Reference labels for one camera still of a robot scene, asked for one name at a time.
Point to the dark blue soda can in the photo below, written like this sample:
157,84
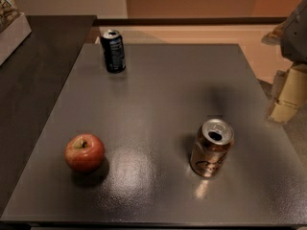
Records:
114,53

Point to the orange soda can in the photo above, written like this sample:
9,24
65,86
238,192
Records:
213,141

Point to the white box with snacks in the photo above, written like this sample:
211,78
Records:
14,28

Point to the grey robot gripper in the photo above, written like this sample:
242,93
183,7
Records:
295,38

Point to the red apple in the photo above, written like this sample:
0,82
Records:
85,153

